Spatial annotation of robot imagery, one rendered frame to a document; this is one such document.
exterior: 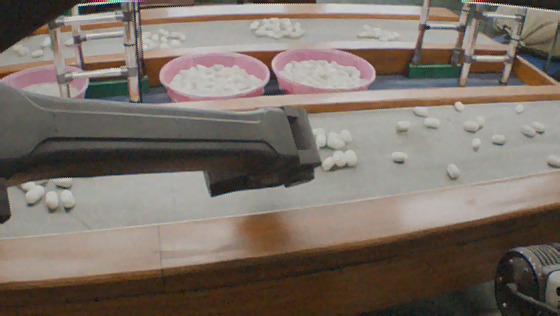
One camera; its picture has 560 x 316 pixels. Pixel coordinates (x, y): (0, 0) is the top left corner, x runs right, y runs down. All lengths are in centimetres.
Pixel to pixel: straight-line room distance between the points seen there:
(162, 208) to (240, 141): 35
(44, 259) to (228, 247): 26
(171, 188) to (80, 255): 21
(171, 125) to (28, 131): 12
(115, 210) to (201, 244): 18
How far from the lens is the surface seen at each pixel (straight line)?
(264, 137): 45
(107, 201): 78
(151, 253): 64
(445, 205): 78
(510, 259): 75
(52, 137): 30
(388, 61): 143
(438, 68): 150
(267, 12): 163
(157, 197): 77
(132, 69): 97
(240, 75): 118
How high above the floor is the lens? 122
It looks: 34 degrees down
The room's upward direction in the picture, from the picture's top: 4 degrees clockwise
